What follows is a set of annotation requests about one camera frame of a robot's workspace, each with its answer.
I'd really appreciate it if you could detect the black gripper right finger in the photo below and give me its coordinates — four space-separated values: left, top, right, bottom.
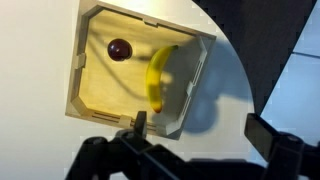
244 113 320 180

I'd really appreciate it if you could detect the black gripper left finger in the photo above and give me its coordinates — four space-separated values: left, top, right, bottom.
64 110 201 180

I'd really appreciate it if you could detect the yellow banana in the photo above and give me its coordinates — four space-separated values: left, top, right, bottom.
145 44 179 114

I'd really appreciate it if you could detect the light wooden tray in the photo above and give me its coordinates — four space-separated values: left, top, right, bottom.
64 0 218 141

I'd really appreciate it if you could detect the dark red plum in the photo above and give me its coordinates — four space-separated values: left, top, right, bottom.
107 38 134 63

